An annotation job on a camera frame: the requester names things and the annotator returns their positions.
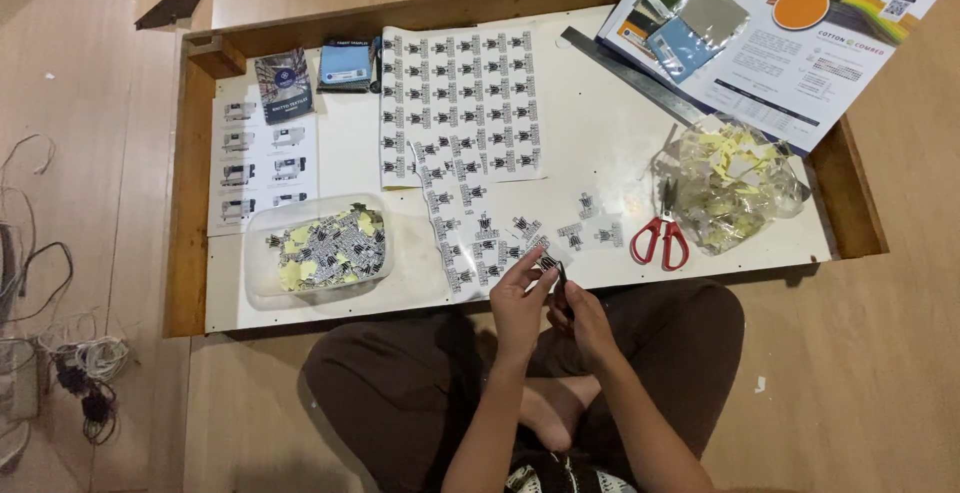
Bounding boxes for person's right hand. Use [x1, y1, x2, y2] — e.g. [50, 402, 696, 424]
[546, 280, 621, 365]

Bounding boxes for person's left hand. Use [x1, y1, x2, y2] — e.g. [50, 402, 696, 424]
[489, 247, 560, 363]

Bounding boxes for partly cut sticker sheet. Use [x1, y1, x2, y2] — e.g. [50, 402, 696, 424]
[412, 139, 573, 303]

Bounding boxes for person's bare foot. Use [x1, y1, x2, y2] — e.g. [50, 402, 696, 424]
[516, 374, 603, 454]

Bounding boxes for person's brown trousers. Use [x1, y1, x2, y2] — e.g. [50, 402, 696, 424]
[303, 278, 746, 493]

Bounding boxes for white crochet cloth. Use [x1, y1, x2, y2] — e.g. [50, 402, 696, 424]
[503, 454, 639, 493]

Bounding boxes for pile of cut stickers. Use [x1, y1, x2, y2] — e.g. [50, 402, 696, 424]
[266, 205, 387, 291]

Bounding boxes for clear bag of yellow scraps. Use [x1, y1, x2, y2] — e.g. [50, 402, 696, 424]
[658, 119, 809, 256]

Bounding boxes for wooden framed white board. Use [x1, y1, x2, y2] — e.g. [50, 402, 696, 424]
[162, 0, 891, 339]

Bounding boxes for full printed sticker sheet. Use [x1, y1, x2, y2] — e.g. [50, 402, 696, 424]
[379, 25, 548, 191]

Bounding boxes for clear plastic container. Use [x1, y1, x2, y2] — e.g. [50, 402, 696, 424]
[243, 193, 396, 308]

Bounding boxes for long metal ruler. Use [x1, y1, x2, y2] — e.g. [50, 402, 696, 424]
[560, 25, 813, 203]

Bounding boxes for blue fabric swatch packet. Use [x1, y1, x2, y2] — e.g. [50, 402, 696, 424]
[646, 16, 723, 86]

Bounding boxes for white sewing machine leaflet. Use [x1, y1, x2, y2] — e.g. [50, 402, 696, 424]
[207, 91, 321, 238]

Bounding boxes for blue fabric sample pack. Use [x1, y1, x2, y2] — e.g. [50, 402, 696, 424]
[316, 37, 377, 95]

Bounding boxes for dark textile booklet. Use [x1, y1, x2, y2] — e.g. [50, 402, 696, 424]
[254, 48, 315, 125]

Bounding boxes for open fabric catalogue folder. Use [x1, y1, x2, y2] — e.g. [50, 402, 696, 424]
[597, 0, 940, 158]

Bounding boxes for grey fabric swatch packet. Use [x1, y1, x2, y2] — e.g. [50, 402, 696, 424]
[677, 0, 751, 50]

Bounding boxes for red handled scissors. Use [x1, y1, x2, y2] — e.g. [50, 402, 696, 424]
[629, 178, 690, 272]

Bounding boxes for tangle of cables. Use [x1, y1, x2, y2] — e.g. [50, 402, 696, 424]
[0, 133, 133, 473]

